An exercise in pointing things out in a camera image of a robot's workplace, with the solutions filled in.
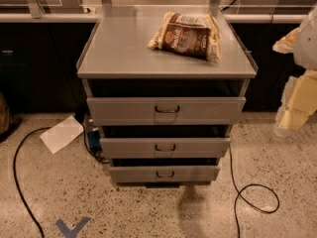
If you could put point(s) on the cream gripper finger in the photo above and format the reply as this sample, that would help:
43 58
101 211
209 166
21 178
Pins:
286 44
298 103

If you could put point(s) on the grey drawer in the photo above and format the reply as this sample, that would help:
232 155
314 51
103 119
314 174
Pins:
164 174
106 111
153 148

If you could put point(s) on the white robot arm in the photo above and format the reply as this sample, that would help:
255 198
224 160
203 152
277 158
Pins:
305 49

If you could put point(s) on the grey bottom drawer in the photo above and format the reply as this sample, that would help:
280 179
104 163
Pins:
164 174

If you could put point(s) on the grey top drawer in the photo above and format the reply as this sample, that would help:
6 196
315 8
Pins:
106 111

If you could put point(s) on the brown yellow snack bag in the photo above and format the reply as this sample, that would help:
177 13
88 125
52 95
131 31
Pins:
191 34

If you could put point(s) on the blue power box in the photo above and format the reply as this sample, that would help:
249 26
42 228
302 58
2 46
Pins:
93 138

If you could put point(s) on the white paper sheet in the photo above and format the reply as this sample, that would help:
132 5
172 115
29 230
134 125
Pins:
62 134

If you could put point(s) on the brown bag at left edge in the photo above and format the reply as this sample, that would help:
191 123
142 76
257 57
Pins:
6 119

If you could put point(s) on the grey drawer cabinet frame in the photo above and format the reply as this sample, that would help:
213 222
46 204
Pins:
118 63

